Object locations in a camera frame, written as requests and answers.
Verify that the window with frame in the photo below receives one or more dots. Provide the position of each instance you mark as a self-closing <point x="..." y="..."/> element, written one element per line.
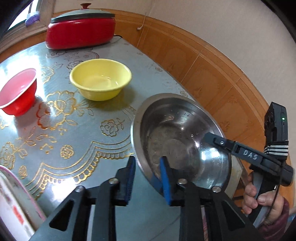
<point x="17" y="30"/>

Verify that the grey cooker lid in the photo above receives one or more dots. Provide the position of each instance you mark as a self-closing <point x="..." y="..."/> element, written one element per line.
<point x="82" y="14"/>

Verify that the purple cloth on sill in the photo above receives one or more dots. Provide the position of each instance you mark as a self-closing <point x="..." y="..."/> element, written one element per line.
<point x="32" y="18"/>

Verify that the floral blue tablecloth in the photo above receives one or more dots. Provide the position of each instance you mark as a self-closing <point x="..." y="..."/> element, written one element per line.
<point x="65" y="140"/>

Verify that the large floral rimmed plate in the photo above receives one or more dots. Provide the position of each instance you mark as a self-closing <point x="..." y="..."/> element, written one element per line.
<point x="31" y="209"/>

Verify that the red electric cooker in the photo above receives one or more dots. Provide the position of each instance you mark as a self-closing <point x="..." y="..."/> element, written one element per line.
<point x="80" y="33"/>

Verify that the stainless steel bowl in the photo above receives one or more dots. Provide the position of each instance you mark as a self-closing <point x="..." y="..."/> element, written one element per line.
<point x="171" y="125"/>

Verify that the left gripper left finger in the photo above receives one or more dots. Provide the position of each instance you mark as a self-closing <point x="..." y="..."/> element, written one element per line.
<point x="92" y="208"/>

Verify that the yellow plastic bowl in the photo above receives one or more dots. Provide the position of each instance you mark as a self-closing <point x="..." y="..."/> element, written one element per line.
<point x="100" y="79"/>

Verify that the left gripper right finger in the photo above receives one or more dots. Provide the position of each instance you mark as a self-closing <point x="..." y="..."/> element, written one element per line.
<point x="205" y="214"/>

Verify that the black tracking camera box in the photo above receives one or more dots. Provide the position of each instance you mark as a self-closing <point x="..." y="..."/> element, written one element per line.
<point x="276" y="132"/>

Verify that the person right hand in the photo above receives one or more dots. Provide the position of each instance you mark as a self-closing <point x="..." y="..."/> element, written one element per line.
<point x="271" y="200"/>

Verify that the white deep plate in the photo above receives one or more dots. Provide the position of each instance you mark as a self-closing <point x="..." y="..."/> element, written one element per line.
<point x="13" y="215"/>

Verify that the red plastic bowl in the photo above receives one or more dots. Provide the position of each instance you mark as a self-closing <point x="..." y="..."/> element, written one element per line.
<point x="18" y="94"/>

